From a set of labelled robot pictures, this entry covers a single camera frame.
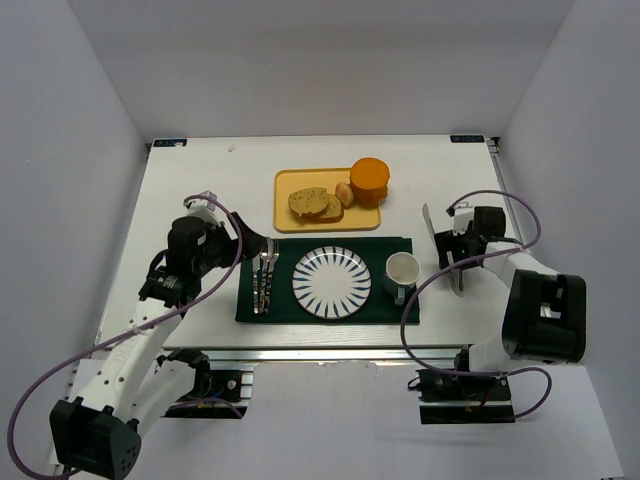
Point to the aluminium table front rail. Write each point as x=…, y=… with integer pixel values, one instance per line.
x=436, y=356

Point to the seeded bread slice bottom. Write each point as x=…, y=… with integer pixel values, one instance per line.
x=334, y=211

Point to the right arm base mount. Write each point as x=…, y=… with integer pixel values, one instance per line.
x=460, y=400

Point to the small round bread roll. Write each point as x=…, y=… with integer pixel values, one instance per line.
x=344, y=193

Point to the seeded bread slice top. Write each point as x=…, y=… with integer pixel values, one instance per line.
x=309, y=202

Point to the blue label sticker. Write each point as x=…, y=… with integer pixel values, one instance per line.
x=465, y=139
x=169, y=143

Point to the metal kitchen tongs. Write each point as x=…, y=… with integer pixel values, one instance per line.
x=446, y=247

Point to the blue label sticker left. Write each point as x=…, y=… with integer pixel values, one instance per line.
x=169, y=143

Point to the blue label sticker right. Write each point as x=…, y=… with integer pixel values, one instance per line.
x=465, y=139

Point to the patterned handle knife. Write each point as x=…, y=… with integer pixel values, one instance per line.
x=256, y=273

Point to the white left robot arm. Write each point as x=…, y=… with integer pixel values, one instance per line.
x=100, y=431

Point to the seeded bread slice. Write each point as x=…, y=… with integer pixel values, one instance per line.
x=334, y=211
x=309, y=202

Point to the grey ceramic mug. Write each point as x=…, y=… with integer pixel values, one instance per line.
x=402, y=272

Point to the round orange bread loaf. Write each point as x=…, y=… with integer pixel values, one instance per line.
x=369, y=178

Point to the blue striped white plate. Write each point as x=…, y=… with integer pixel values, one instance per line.
x=331, y=283

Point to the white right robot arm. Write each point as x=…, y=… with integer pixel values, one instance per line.
x=545, y=315

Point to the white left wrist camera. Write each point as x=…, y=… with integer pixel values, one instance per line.
x=203, y=207

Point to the patterned handle spoon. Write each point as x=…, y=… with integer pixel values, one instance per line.
x=273, y=257

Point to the patterned handle fork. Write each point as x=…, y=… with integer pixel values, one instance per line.
x=265, y=256

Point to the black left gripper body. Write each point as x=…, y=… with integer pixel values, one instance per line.
x=235, y=236

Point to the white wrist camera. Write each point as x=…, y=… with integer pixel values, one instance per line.
x=203, y=207
x=462, y=215

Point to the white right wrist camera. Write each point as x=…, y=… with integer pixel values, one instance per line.
x=462, y=215

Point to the yellow serving tray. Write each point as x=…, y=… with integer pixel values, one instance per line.
x=355, y=218

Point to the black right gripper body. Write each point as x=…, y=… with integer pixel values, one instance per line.
x=451, y=250

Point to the dark green placemat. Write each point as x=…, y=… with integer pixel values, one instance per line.
x=284, y=308

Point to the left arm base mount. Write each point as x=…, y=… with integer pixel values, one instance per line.
x=213, y=388

